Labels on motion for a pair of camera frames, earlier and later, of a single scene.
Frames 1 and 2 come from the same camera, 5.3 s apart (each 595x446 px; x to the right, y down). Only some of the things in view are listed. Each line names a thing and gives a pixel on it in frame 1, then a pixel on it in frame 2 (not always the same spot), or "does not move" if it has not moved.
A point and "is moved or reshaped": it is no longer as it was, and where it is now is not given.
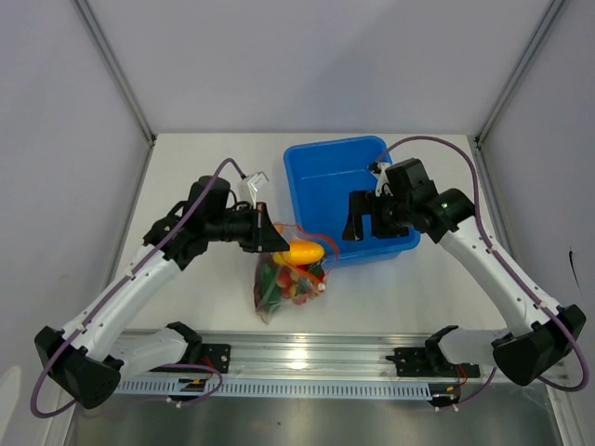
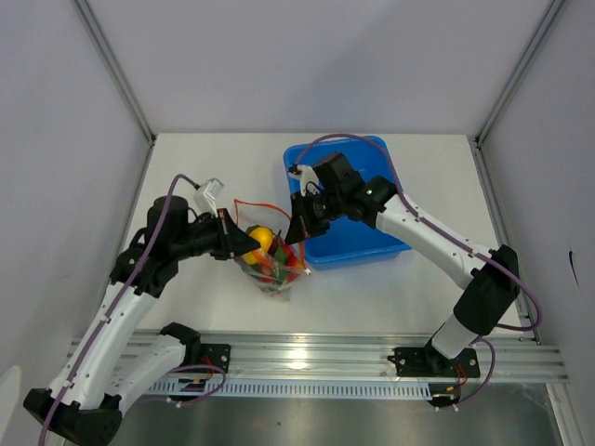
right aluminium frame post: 519,76 does not move
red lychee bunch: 287,282 -> 293,262
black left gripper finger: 263,219 -> 230,226
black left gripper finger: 271,239 -> 239,242
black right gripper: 365,203 -> 302,227
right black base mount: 429,361 does not move
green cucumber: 271,291 -> 280,268
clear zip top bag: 293,276 is moved or reshaped
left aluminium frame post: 142,120 does not move
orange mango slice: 300,254 is moved or reshaped
